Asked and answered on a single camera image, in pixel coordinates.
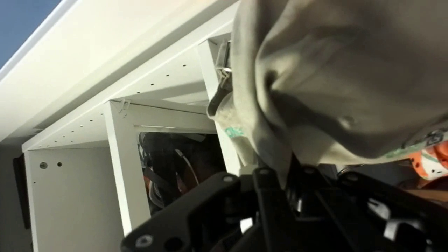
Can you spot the orange floral shirt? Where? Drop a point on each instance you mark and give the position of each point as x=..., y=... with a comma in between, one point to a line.
x=434, y=162

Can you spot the dark reddish bundle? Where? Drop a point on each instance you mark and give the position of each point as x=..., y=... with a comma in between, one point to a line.
x=172, y=162

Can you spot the white closet carcass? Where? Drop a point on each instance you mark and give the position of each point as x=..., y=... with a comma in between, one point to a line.
x=70, y=200

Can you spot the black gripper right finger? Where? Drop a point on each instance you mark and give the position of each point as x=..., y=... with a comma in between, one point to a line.
x=354, y=210

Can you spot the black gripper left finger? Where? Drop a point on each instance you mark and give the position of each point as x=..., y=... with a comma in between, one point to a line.
x=200, y=210

